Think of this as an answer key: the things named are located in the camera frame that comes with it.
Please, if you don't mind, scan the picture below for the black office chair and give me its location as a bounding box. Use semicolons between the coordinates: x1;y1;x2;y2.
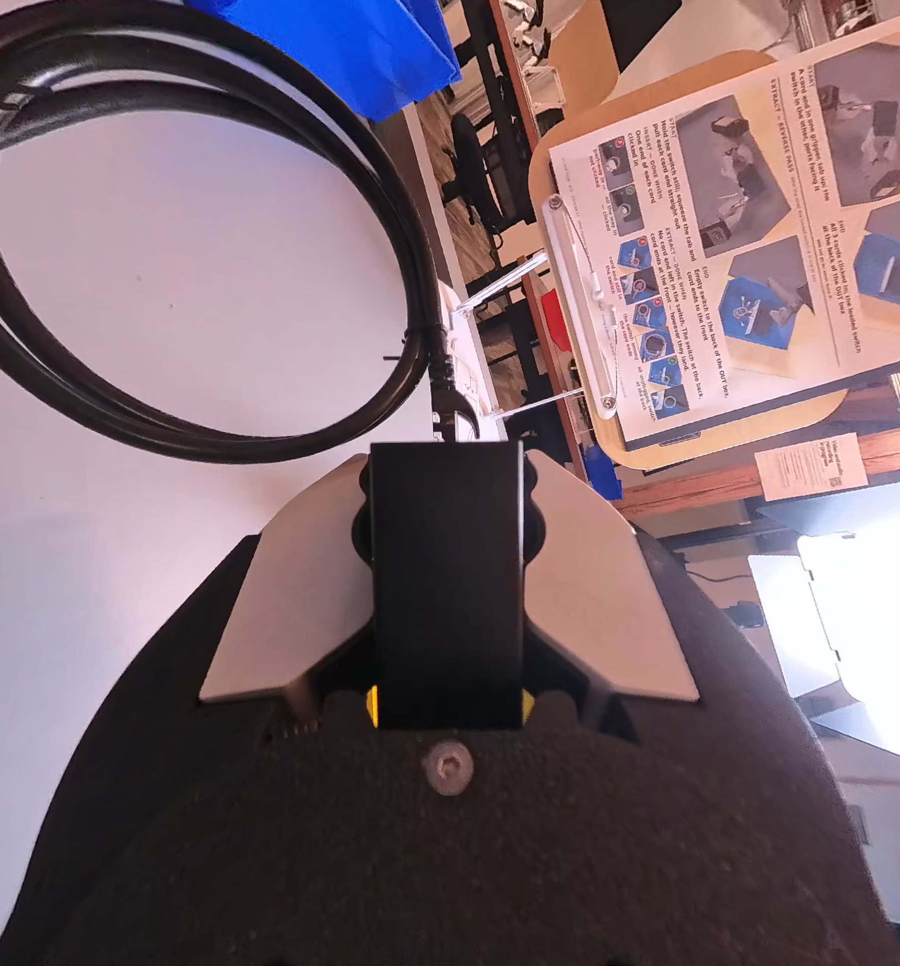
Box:
450;113;504;227

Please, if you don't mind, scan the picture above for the blue plastic bin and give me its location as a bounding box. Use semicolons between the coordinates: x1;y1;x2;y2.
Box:
182;0;463;123

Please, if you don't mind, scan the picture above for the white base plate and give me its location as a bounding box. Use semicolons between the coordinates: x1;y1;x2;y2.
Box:
431;283;511;442

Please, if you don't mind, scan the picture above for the black ethernet switch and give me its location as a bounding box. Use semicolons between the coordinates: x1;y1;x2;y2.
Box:
369;440;526;732

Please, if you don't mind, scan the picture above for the printed instruction sheet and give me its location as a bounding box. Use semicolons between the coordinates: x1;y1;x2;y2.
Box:
548;11;900;445

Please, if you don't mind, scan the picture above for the blue tape strip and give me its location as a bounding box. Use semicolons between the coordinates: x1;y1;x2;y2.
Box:
582;445;624;501

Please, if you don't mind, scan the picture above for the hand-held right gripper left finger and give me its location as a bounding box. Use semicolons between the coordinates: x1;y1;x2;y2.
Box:
199;451;377;704

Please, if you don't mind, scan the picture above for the small paper note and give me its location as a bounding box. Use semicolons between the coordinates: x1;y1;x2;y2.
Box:
754;432;869;503

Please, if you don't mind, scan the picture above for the black flat panel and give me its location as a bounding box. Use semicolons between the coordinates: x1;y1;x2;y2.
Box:
616;0;685;72

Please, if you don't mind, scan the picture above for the brown wooden desk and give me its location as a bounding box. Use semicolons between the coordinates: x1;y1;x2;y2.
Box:
489;0;900;522

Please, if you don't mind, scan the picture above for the tan chair back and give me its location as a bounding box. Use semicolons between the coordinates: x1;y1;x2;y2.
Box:
548;0;624;103

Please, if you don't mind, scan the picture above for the clear acrylic sheet stand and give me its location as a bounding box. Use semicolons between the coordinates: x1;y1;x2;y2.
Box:
456;192;624;420

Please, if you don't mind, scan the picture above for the red plastic piece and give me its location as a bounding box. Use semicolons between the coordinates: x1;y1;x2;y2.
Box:
540;289;571;352

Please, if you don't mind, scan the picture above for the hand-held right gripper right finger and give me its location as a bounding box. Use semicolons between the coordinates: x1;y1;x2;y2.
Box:
524;450;700;703

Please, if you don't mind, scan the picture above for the black ethernet cable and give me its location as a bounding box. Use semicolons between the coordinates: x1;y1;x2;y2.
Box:
0;0;482;465

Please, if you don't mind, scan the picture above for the yellow plastic bin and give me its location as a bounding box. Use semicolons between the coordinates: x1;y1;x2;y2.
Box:
364;683;536;730

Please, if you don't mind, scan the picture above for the white lit panel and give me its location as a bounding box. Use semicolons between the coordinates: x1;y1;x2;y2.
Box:
748;528;900;763

